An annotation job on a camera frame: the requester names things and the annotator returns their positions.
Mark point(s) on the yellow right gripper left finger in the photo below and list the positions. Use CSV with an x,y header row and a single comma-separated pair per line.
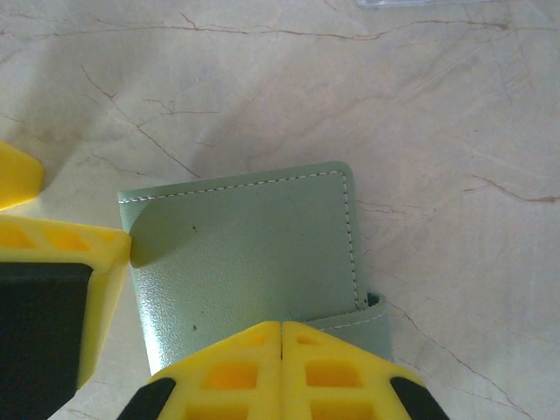
x,y
236,380

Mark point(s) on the clear acrylic card box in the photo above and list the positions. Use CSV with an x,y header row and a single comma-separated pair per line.
x,y
394,2

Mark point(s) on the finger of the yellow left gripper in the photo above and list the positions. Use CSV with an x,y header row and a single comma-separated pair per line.
x,y
44,315
19,179

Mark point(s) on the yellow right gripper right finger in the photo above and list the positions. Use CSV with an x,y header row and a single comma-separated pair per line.
x,y
332,380

